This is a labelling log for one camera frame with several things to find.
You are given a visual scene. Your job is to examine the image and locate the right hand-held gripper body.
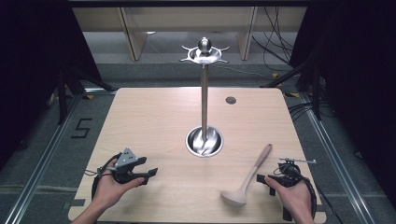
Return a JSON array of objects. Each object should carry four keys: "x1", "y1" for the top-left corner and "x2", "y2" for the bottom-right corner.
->
[{"x1": 266, "y1": 157, "x2": 318, "y2": 189}]

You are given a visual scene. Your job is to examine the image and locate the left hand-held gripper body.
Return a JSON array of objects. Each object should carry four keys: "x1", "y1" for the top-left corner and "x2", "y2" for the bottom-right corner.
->
[{"x1": 106, "y1": 147, "x2": 139, "y2": 185}]

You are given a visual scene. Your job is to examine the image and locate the beige ladle with wooden handle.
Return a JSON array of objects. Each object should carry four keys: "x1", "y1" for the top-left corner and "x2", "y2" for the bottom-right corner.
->
[{"x1": 219, "y1": 143, "x2": 274, "y2": 209}]

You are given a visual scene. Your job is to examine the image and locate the steel utensil rack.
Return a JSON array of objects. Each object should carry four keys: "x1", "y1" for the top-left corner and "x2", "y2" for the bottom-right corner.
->
[{"x1": 179, "y1": 36, "x2": 231, "y2": 158}]

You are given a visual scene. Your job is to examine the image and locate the person's right hand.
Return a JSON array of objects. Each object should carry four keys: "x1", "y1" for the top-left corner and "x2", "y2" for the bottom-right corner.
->
[{"x1": 264, "y1": 175, "x2": 313, "y2": 217}]

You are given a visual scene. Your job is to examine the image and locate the person's left hand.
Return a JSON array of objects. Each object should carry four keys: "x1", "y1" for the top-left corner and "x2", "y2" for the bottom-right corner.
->
[{"x1": 92, "y1": 160, "x2": 146, "y2": 210}]

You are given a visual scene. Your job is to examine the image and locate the black metal stand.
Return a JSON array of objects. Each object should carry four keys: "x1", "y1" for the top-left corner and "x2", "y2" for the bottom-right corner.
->
[
  {"x1": 55, "y1": 65, "x2": 117, "y2": 125},
  {"x1": 261, "y1": 59, "x2": 323, "y2": 121}
]

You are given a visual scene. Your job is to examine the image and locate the dark curtain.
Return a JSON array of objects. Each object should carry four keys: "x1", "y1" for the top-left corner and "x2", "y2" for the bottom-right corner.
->
[
  {"x1": 0, "y1": 0, "x2": 103, "y2": 171},
  {"x1": 289, "y1": 0, "x2": 396, "y2": 216}
]

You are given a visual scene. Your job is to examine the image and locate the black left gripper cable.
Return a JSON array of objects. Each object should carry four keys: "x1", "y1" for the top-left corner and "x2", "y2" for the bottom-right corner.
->
[{"x1": 91, "y1": 152, "x2": 123, "y2": 201}]

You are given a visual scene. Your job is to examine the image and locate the metal floor rail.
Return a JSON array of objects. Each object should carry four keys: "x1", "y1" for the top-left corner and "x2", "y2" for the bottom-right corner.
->
[
  {"x1": 298, "y1": 92, "x2": 378, "y2": 224},
  {"x1": 3, "y1": 88, "x2": 118, "y2": 224}
]

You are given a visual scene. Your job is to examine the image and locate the black floor cables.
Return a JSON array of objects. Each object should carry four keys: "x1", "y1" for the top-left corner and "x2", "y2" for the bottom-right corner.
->
[{"x1": 288, "y1": 102, "x2": 316, "y2": 121}]

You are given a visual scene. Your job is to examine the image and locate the hanging black cable bundle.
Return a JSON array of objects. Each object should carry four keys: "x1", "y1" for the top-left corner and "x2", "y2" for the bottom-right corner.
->
[{"x1": 251, "y1": 7, "x2": 295, "y2": 73}]

